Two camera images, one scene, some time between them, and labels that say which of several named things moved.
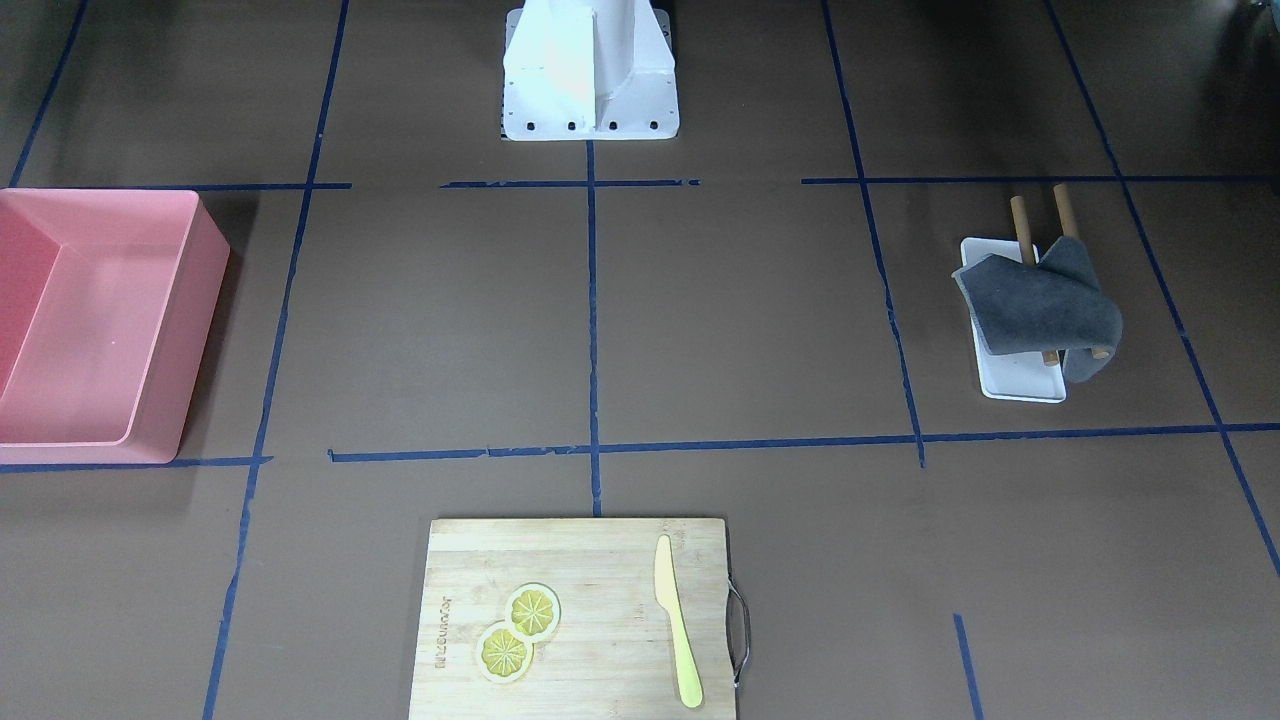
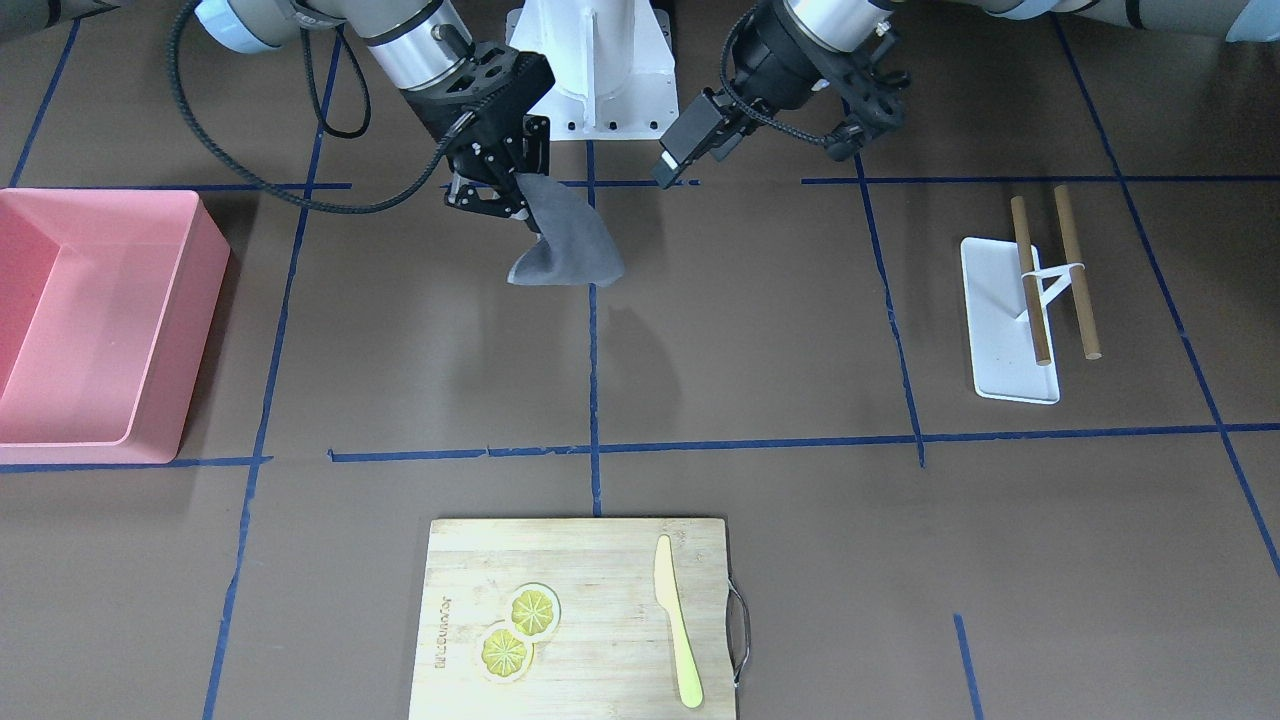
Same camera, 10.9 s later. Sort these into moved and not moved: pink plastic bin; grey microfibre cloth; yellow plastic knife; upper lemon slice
Moved: grey microfibre cloth
Not moved: upper lemon slice; yellow plastic knife; pink plastic bin
